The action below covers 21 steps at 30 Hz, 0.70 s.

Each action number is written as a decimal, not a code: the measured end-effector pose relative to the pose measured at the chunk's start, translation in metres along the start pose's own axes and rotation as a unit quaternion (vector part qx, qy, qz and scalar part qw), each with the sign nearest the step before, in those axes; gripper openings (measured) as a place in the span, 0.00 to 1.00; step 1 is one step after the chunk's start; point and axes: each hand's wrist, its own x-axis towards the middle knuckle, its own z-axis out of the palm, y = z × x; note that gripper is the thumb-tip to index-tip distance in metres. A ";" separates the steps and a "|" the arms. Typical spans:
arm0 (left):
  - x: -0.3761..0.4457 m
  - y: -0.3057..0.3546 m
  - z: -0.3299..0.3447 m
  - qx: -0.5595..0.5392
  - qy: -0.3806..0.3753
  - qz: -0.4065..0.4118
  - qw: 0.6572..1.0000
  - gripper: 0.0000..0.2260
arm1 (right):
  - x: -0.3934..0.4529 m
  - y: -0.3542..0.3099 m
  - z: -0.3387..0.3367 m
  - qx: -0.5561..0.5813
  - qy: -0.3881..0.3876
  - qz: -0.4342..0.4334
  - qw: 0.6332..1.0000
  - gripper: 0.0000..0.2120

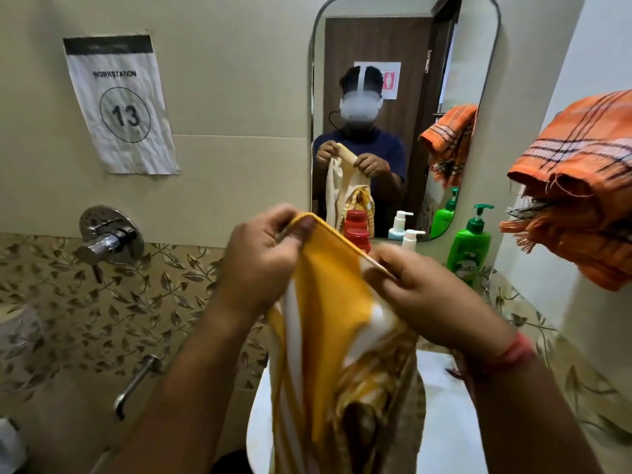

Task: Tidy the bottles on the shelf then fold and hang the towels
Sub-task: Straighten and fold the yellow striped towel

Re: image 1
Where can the white paper sign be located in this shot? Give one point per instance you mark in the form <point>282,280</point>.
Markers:
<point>121,108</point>

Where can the person's left forearm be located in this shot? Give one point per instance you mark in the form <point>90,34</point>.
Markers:
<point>192,399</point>

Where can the person's right forearm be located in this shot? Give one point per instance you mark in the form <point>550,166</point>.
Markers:
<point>523,419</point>

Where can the chrome wall valve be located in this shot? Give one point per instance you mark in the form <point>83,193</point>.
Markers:
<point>109,239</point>

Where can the person's left thumb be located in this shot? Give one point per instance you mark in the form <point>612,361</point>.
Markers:
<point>298,230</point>

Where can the white pump bottle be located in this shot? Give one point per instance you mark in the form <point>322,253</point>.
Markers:
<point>412,240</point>

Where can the person's left hand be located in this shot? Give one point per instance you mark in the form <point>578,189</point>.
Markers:
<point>252,271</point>

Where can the person's right hand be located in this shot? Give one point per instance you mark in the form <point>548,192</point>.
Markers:
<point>434,301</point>

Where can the red cap bottle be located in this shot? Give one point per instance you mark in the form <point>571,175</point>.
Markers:
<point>358,240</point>

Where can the wall mirror with metal frame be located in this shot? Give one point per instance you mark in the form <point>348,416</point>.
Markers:
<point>395,44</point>

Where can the green pump bottle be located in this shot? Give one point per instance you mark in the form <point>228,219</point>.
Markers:
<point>469,251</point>

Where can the yellow white striped towel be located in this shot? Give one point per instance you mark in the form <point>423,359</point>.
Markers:
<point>331,340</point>

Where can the white ceramic basin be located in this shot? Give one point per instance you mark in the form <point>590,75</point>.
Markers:
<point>454,419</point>

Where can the orange checked towel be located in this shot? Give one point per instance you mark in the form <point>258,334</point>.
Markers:
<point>577,192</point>

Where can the red thread wristband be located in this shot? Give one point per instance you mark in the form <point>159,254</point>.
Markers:
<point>508,357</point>

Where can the person's right thumb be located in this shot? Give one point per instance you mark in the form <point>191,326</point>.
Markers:
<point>379,285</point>

